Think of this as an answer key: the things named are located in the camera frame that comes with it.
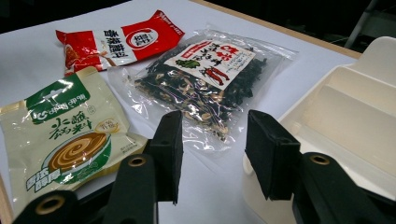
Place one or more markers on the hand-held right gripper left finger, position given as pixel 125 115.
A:
pixel 168 155

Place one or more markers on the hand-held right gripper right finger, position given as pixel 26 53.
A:
pixel 271 158

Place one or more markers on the clear bag of dried vegetables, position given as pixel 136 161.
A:
pixel 199 90

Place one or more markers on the cream plastic storage container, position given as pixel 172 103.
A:
pixel 348 118

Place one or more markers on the red and white snack packet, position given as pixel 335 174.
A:
pixel 146 40

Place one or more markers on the beige and green sauce packet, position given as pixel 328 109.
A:
pixel 68 137

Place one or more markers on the grey metal stand pole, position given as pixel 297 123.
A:
pixel 362 23

